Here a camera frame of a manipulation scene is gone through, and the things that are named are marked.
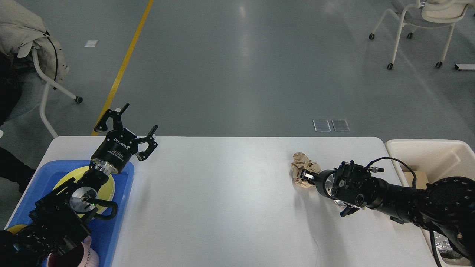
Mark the clear floor plate left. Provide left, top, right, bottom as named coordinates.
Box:
left=313, top=119, right=331, bottom=132

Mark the person in black clothes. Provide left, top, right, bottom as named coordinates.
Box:
left=0, top=56, right=37, bottom=193

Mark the blue yellow mug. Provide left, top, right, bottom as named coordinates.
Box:
left=6, top=224, right=27, bottom=234

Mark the clear floor plate right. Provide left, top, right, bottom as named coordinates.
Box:
left=331, top=119, right=351, bottom=132

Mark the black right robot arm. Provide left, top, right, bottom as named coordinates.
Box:
left=298, top=161, right=475, bottom=266

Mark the white jacket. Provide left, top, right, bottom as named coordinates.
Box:
left=0, top=0, right=69, bottom=84

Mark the silver foil tray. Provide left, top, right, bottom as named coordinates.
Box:
left=434, top=232, right=463, bottom=261

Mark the clear floor plate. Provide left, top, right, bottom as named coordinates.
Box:
left=331, top=119, right=351, bottom=132
left=313, top=119, right=331, bottom=132

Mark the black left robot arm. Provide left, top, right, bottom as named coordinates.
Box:
left=1, top=103, right=158, bottom=267

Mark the white floor bar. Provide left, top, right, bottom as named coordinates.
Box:
left=454, top=63, right=475, bottom=71

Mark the blue plastic tray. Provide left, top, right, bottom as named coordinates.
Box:
left=5, top=160, right=134, bottom=267

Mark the brown paper ball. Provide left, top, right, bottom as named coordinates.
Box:
left=291, top=152, right=322, bottom=189

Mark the brown paper bag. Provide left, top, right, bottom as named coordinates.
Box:
left=403, top=171, right=429, bottom=189

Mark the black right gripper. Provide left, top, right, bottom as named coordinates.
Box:
left=300, top=169, right=336, bottom=199

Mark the pink mug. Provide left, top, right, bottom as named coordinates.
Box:
left=46, top=236, right=100, bottom=267

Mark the white rolling chair right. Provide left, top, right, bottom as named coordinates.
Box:
left=368, top=0, right=474, bottom=70

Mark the yellow plastic plate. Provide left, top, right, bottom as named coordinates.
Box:
left=53, top=166, right=115, bottom=201

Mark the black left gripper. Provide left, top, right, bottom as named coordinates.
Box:
left=91, top=103, right=158, bottom=174

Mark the white chair left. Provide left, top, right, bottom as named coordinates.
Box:
left=31, top=48, right=83, bottom=139

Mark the beige plastic bin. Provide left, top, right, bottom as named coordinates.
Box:
left=384, top=139, right=475, bottom=266

